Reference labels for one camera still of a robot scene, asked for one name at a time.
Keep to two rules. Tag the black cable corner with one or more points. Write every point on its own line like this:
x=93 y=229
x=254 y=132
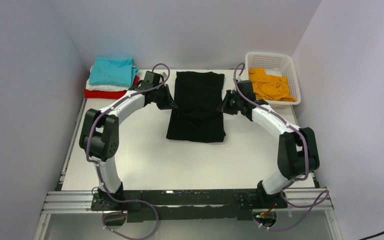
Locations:
x=373 y=236

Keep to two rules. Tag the aluminium frame rail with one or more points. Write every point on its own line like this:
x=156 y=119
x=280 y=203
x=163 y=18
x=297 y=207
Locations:
x=61 y=201

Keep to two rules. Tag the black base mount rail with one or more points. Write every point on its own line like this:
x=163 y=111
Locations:
x=196 y=204

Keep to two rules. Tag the orange t shirt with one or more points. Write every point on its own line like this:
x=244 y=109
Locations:
x=270 y=87

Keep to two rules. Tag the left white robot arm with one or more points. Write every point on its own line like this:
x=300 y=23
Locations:
x=99 y=137

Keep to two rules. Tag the folded red t shirt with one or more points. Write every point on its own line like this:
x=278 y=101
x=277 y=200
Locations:
x=96 y=94

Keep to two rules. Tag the black t shirt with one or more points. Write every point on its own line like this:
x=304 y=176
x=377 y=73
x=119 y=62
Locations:
x=196 y=118

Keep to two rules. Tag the folded cyan t shirt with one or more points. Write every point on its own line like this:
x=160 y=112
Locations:
x=119 y=72

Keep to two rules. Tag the folded white t shirt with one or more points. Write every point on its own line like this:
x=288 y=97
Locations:
x=106 y=88

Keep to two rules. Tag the white plastic basket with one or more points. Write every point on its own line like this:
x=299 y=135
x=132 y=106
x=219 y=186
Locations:
x=280 y=65

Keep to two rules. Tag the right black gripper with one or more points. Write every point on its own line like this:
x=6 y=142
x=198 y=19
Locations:
x=224 y=106

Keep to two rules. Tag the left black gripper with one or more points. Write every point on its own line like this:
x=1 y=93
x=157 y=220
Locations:
x=169 y=103

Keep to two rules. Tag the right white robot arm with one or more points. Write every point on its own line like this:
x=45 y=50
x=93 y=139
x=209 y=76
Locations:
x=297 y=151

